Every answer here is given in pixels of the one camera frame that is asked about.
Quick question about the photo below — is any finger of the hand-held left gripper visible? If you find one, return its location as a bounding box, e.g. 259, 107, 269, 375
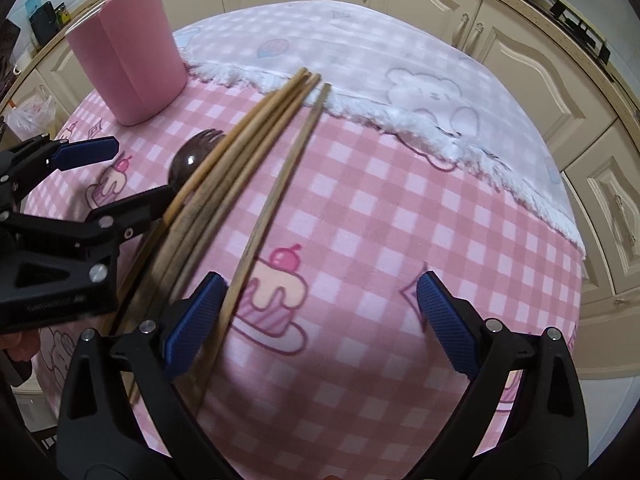
0, 185, 174, 307
0, 133, 121, 217

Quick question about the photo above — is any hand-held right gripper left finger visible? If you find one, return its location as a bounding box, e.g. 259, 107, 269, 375
56, 271, 241, 480

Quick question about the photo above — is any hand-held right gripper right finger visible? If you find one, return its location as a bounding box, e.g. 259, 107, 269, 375
400, 270, 589, 480

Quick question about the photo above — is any brown spork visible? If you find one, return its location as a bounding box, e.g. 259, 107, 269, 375
167, 129, 232, 196

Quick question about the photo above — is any pink utensil holder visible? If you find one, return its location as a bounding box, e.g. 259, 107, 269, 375
66, 0, 188, 126

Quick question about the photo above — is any person's left hand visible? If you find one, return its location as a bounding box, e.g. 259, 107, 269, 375
0, 329, 38, 386

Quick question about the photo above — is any white plastic bag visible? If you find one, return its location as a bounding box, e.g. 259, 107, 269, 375
7, 95, 58, 137

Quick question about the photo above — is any pink checkered blanket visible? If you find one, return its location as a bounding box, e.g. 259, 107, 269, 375
22, 72, 587, 480

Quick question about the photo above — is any black box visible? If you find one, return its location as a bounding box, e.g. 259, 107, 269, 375
29, 2, 59, 44

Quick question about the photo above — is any lilac bear print blanket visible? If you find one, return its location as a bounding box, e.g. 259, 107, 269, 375
172, 0, 587, 257

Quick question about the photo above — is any black gas stove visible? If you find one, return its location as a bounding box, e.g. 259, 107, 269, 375
549, 0, 614, 67

